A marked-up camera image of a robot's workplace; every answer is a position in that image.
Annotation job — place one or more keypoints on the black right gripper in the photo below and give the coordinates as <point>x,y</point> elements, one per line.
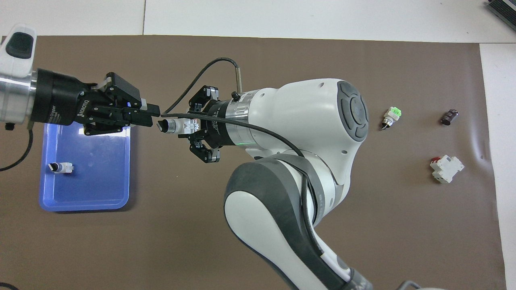
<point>217,125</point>

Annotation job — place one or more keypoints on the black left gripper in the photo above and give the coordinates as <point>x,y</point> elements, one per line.
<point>60,96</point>

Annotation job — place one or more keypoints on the blue plastic tray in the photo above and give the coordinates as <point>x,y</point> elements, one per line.
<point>100,177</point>

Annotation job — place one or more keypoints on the white green push button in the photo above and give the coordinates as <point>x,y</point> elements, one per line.
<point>392,116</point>

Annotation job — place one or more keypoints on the brown table mat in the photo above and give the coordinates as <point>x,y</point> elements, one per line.
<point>403,221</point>

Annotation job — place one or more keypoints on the small dark terminal block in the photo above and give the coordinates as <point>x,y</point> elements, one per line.
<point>449,117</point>

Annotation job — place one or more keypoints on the white circuit breaker red lever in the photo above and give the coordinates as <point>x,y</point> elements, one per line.
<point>447,169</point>

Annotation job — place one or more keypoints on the dark ribbed device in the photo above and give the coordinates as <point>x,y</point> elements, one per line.
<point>504,10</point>

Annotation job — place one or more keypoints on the white rotary switch green base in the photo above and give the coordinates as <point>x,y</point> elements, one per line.
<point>62,168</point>

